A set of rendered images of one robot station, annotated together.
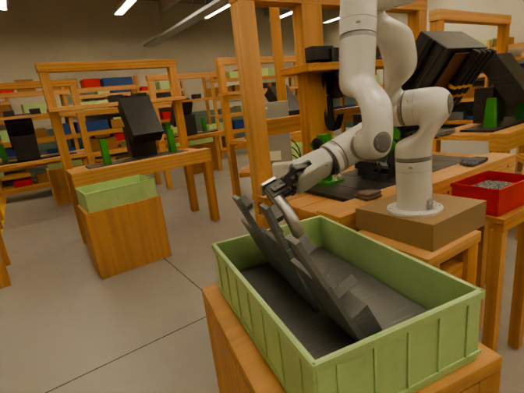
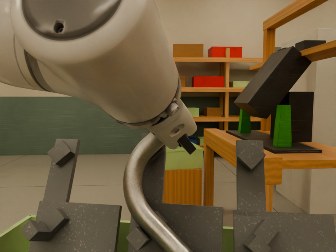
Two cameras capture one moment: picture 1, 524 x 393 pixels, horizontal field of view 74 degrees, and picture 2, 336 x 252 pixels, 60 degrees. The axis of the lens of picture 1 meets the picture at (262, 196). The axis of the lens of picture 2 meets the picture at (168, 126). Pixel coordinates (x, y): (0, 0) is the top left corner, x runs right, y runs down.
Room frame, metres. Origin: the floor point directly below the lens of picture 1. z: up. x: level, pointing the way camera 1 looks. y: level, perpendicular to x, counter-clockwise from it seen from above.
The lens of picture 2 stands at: (1.04, -0.43, 1.21)
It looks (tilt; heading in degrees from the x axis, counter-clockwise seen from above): 5 degrees down; 120
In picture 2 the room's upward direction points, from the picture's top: straight up
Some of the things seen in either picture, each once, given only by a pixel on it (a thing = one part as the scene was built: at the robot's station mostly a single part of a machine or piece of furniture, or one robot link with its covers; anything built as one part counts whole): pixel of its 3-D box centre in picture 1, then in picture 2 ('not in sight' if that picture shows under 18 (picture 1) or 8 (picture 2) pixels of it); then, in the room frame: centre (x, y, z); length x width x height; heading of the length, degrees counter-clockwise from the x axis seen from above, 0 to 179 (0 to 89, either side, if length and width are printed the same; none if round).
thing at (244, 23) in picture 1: (348, 93); not in sight; (2.25, -0.61, 1.36); 1.49 x 0.09 x 0.97; 121
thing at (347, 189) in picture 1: (388, 172); not in sight; (1.99, -0.76, 0.89); 1.10 x 0.42 x 0.02; 121
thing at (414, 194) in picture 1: (413, 185); not in sight; (1.20, -0.55, 1.03); 0.19 x 0.19 x 0.18
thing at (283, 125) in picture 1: (341, 115); not in sight; (2.31, -0.57, 1.23); 1.30 x 0.05 x 0.09; 121
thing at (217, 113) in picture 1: (255, 110); not in sight; (10.09, -0.09, 1.12); 3.22 x 0.55 x 2.23; 124
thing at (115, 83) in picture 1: (72, 134); not in sight; (7.47, 3.81, 1.12); 3.01 x 0.54 x 2.24; 124
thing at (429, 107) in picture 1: (422, 124); not in sight; (1.18, -0.57, 1.25); 0.19 x 0.12 x 0.24; 48
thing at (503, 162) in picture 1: (433, 190); not in sight; (1.75, -0.91, 0.82); 1.50 x 0.14 x 0.15; 121
